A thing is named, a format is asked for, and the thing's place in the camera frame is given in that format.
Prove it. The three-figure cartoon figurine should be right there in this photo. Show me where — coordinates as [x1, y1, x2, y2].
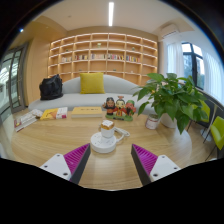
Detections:
[102, 95, 137, 122]

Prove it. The small white can red label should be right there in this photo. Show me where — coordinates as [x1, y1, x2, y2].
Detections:
[144, 113, 161, 130]

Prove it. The yellow cushion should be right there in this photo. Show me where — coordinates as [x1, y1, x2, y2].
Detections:
[79, 72, 106, 95]

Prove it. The grey sofa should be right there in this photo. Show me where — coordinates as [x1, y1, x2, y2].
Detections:
[27, 74, 158, 116]

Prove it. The black bag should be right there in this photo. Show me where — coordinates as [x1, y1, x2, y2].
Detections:
[38, 74, 64, 101]

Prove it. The flat yellow book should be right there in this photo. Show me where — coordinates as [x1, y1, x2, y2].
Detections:
[70, 106, 104, 119]

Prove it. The yellow-green chair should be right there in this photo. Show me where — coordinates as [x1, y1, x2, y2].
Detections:
[209, 115, 224, 158]
[188, 99, 212, 133]

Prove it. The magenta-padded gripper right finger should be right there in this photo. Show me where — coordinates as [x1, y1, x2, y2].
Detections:
[130, 143, 182, 187]

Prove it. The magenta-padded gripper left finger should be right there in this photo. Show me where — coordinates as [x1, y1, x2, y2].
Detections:
[39, 143, 92, 185]

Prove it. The green potted plant white pot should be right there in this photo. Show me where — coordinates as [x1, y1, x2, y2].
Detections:
[132, 72, 209, 135]

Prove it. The white power cable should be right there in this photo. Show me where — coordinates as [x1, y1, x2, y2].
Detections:
[114, 126, 131, 143]

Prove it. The white sheer curtain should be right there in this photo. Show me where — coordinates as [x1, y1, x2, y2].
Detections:
[203, 51, 224, 104]
[165, 42, 185, 78]

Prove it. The round white power strip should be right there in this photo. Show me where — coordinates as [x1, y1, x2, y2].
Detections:
[90, 131, 118, 154]

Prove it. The black-framed window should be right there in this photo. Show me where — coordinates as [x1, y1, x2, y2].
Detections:
[181, 42, 206, 91]

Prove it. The white air conditioner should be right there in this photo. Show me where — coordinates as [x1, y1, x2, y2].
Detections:
[159, 23, 181, 38]

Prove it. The white charger with gold rim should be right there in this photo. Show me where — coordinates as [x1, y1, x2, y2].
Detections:
[100, 119, 116, 139]

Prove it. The glass door with dark frame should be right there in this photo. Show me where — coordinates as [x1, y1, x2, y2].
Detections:
[0, 43, 29, 116]

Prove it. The wooden shelf unit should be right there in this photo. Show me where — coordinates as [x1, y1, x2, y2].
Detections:
[47, 32, 159, 87]

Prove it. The long ceiling light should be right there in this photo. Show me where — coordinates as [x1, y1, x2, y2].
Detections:
[108, 1, 115, 27]

